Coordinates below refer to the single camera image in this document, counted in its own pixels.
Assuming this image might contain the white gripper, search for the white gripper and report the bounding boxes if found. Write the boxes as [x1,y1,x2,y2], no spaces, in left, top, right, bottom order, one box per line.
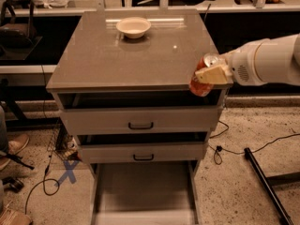
[195,38,268,86]

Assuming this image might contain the tan shoe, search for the tan shoe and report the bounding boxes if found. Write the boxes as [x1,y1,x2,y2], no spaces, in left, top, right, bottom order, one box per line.
[0,206,32,225]
[0,134,29,171]

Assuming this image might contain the black cable on floor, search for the black cable on floor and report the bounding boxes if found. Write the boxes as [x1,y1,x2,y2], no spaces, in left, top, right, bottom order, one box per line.
[23,155,61,216]
[207,120,300,166]

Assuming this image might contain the red coke can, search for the red coke can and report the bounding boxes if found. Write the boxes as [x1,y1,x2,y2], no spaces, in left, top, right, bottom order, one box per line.
[189,53,228,97]

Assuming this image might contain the black tool on floor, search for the black tool on floor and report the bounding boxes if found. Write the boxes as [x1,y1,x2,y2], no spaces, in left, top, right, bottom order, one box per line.
[2,176,24,193]

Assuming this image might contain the open bottom drawer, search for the open bottom drawer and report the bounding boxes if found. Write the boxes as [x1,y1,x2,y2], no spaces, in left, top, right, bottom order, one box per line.
[91,161,202,225]

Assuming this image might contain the black cable on left floor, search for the black cable on left floor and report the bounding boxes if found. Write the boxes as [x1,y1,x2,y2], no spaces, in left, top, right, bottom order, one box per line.
[23,155,61,216]

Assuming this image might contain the black cable on right floor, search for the black cable on right floor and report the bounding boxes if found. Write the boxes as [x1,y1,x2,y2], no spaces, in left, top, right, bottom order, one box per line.
[207,120,300,166]

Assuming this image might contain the drawer with black handle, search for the drawer with black handle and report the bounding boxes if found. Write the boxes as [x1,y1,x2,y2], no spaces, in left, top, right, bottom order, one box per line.
[60,106,220,135]
[79,142,207,164]

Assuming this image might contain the middle drawer with black handle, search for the middle drawer with black handle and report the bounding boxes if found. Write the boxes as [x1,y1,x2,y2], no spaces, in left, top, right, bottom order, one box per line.
[79,142,207,164]

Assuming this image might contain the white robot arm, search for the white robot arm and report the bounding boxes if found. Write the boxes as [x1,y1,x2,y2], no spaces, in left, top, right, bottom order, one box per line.
[195,34,300,86]

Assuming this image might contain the grey drawer cabinet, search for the grey drawer cabinet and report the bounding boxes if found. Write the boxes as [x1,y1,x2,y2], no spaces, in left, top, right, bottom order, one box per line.
[45,8,234,225]

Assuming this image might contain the top drawer with black handle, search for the top drawer with black handle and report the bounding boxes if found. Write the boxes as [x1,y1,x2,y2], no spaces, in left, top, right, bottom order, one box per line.
[60,106,220,135]

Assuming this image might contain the tan shoe lower left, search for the tan shoe lower left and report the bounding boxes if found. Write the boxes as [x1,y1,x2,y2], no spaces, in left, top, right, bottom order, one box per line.
[0,206,32,225]

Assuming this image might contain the white paper bowl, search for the white paper bowl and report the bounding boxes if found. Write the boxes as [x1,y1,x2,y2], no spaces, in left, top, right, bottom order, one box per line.
[116,17,151,39]

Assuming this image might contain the black chair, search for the black chair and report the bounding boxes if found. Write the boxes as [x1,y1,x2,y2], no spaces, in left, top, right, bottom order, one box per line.
[0,0,41,61]

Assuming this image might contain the tan shoe upper left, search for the tan shoe upper left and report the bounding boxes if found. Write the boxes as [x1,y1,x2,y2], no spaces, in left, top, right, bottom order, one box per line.
[0,134,29,171]

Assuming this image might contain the wire mesh basket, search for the wire mesh basket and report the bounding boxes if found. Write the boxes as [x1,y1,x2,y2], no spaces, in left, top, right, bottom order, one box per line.
[47,122,79,160]

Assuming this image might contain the black metal stand leg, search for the black metal stand leg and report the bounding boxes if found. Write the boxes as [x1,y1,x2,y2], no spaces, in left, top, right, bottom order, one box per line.
[244,147,300,225]

